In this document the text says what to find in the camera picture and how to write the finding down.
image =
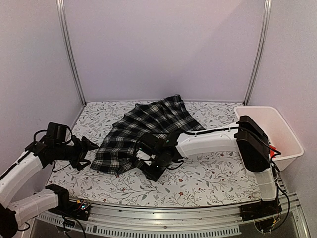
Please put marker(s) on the red garment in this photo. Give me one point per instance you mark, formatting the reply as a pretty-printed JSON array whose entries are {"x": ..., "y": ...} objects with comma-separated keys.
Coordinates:
[{"x": 273, "y": 152}]

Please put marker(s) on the left aluminium frame post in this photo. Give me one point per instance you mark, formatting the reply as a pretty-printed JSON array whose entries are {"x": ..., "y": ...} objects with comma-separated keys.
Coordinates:
[{"x": 68, "y": 47}]

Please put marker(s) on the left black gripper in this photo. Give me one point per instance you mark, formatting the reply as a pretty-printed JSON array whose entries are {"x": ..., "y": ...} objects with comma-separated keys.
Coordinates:
[{"x": 82, "y": 149}]

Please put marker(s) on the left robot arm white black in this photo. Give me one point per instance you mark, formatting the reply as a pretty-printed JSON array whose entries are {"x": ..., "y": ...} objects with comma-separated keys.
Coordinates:
[{"x": 52, "y": 147}]

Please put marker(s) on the white plastic laundry bin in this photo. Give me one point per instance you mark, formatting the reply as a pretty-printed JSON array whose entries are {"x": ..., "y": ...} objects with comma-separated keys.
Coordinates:
[{"x": 279, "y": 132}]

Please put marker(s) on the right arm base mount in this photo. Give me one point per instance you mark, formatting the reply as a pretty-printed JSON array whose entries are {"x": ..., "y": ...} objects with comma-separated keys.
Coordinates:
[{"x": 259, "y": 209}]

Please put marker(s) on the front aluminium rail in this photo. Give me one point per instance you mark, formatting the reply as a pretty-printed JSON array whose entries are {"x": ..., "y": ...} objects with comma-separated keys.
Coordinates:
[{"x": 118, "y": 221}]

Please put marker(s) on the black white plaid skirt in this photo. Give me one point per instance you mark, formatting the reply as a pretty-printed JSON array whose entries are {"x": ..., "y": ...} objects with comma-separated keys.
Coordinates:
[{"x": 116, "y": 153}]

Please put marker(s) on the floral patterned table cloth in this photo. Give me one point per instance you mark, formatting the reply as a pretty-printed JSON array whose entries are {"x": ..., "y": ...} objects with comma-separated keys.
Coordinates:
[{"x": 203, "y": 180}]

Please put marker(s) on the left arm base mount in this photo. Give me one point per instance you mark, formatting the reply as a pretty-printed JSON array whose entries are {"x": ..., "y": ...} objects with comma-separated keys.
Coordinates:
[{"x": 79, "y": 209}]

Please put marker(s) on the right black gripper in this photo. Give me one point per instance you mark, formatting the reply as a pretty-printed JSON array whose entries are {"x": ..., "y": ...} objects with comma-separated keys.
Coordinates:
[{"x": 151, "y": 174}]

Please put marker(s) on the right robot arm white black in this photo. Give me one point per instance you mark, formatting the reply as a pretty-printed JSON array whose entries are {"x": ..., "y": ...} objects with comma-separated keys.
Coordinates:
[{"x": 244, "y": 136}]

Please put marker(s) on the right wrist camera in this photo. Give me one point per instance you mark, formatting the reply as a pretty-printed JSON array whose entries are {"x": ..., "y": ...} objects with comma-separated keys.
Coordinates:
[{"x": 149, "y": 160}]

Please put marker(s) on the right aluminium frame post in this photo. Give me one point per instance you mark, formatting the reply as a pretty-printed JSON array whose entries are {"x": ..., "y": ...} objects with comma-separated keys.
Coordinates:
[{"x": 260, "y": 50}]

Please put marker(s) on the aluminium frame post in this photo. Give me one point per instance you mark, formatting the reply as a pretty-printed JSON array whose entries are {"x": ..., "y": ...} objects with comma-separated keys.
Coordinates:
[
  {"x": 260, "y": 50},
  {"x": 68, "y": 47}
]

